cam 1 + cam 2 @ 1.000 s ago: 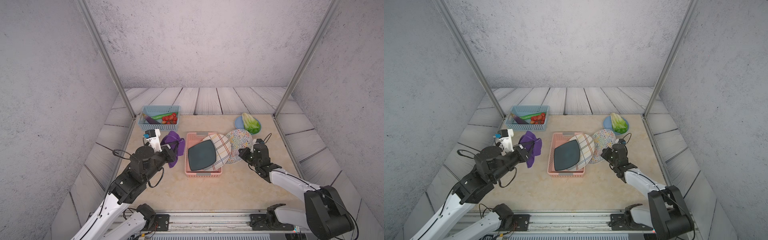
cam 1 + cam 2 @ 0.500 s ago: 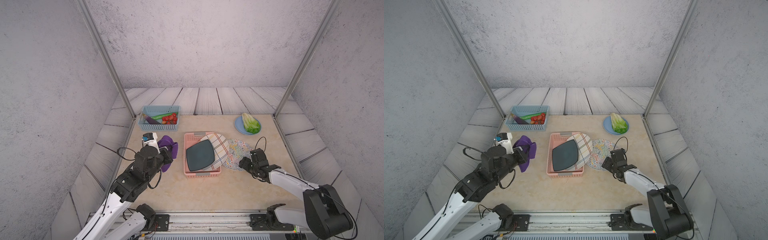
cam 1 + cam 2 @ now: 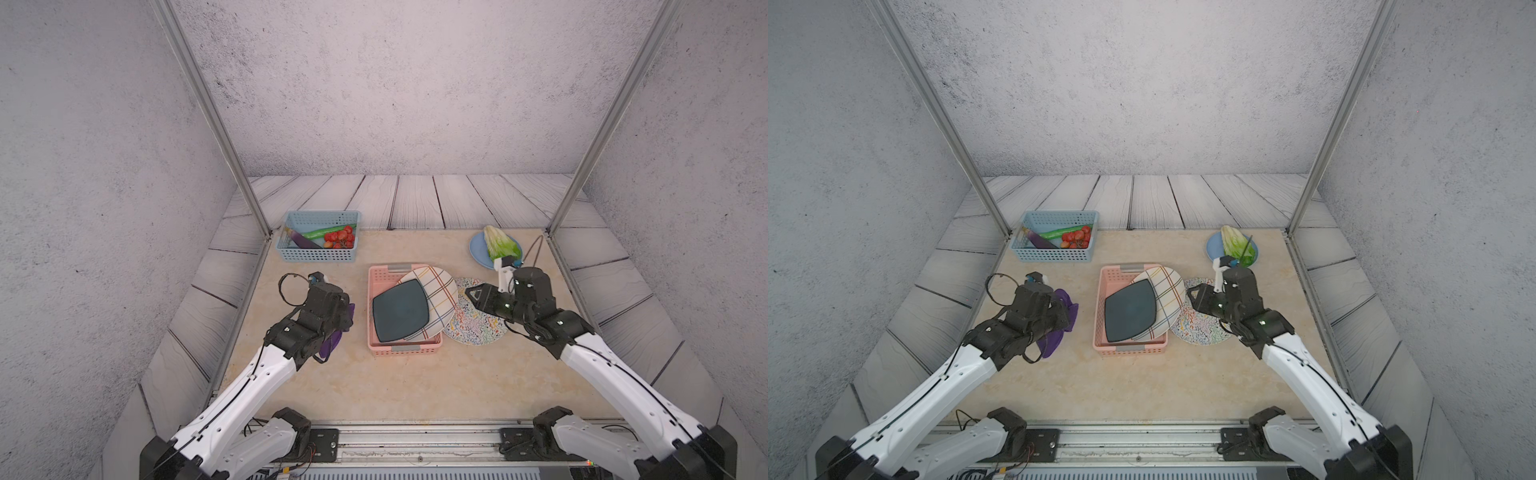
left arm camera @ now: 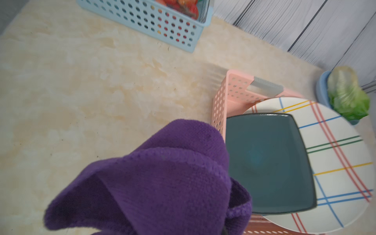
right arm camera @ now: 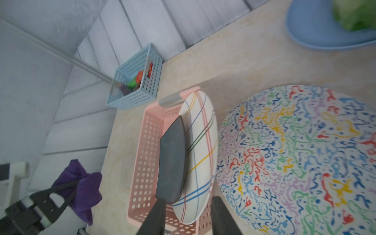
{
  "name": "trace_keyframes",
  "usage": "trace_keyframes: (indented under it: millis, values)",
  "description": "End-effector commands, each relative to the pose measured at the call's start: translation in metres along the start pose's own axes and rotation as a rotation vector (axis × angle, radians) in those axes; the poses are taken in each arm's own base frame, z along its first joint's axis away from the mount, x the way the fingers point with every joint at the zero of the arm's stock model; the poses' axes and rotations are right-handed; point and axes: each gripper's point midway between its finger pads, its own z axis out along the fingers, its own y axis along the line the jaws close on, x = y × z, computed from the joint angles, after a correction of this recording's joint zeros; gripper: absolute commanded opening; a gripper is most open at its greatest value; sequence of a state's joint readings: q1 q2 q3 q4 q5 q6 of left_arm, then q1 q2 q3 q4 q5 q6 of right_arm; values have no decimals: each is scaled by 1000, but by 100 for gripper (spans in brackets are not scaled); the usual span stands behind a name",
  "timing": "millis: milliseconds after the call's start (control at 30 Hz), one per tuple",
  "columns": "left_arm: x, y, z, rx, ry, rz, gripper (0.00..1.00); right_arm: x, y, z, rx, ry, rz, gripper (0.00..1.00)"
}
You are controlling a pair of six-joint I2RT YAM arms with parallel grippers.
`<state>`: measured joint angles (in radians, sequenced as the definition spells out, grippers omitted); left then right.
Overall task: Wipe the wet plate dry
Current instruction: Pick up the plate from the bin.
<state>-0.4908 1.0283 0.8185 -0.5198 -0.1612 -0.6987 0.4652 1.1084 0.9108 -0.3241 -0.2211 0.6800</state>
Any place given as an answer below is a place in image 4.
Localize purple cloth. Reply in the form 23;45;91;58
44;119;252;235

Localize dark teal square plate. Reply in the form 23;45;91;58
225;113;317;215

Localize small blue plate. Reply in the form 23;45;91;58
315;70;360;126

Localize plaid striped white plate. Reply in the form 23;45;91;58
248;98;376;234

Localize pink plastic basket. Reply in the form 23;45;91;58
211;69;321;235

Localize light blue plastic basket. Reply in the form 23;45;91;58
77;0;214;52

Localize red strawberries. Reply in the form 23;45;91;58
155;0;199;20

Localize green lettuce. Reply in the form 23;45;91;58
326;66;371;121

